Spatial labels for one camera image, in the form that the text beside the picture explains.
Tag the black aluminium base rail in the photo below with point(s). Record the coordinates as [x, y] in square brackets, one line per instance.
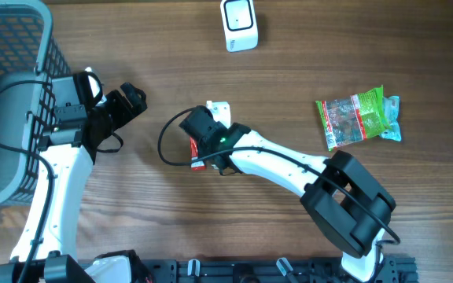
[393, 269]

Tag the red snack stick packet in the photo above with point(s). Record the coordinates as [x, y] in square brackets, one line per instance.
[196, 165]

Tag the grey plastic mesh basket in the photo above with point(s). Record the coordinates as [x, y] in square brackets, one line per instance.
[29, 58]

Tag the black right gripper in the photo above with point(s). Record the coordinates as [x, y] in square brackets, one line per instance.
[200, 147]

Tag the green gummy candy bag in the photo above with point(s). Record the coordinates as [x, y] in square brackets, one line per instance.
[354, 118]

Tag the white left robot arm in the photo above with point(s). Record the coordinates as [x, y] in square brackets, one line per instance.
[67, 151]

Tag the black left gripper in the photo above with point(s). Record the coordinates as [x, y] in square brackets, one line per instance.
[118, 107]

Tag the light teal wipes packet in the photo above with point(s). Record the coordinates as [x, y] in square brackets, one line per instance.
[391, 107]

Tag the white barcode scanner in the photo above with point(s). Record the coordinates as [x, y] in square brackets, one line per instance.
[239, 25]

